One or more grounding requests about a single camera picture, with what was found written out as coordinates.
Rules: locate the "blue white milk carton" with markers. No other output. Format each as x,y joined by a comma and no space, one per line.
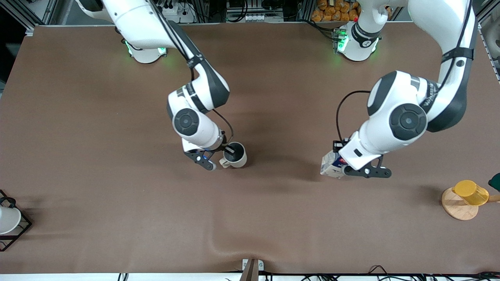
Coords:
330,166

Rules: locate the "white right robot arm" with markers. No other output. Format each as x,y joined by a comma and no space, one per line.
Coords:
129,17

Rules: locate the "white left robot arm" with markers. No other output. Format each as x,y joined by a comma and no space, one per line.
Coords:
406,121

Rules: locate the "yellow plastic cup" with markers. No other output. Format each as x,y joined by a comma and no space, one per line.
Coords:
470,193

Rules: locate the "dark green cup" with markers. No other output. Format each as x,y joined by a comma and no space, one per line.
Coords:
495,182

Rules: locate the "brown table mat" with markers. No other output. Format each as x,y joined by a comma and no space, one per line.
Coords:
250,214

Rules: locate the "round wooden stand base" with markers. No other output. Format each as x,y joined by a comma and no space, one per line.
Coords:
459,211

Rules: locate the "white power strip with plugs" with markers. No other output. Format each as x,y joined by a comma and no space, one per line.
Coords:
177,13

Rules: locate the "small white power strip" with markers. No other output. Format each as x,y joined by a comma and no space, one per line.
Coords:
257,17

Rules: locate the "bag of orange snacks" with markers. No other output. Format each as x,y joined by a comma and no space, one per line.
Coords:
332,11

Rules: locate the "wooden stand rod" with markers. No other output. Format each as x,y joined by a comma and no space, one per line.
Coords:
494,198

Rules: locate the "grey camera pole clamp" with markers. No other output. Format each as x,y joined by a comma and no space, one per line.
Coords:
252,271

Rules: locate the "aluminium frame profile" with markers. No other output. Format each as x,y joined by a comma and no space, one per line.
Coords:
490,47
33,13

